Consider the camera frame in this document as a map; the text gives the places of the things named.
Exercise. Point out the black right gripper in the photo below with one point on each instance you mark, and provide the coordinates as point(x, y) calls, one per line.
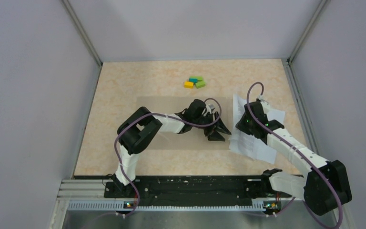
point(241, 124)

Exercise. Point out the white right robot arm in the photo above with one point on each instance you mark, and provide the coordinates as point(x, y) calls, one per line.
point(323, 184)

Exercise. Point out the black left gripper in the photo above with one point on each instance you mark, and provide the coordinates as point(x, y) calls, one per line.
point(220, 127)

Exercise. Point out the teal block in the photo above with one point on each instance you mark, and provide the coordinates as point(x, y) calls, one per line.
point(193, 80)

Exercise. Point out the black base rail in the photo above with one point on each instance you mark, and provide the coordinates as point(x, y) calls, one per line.
point(193, 191)

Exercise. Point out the yellow block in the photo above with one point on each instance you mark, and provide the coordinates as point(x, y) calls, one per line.
point(188, 84)

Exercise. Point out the grey slotted cable duct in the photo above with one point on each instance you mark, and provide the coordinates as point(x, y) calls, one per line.
point(119, 205)

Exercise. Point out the printed white paper sheet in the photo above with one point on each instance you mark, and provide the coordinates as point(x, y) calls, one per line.
point(244, 144)

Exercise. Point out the light green block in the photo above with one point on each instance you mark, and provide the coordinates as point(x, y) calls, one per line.
point(200, 84)

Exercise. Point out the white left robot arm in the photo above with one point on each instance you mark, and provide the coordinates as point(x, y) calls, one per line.
point(136, 133)

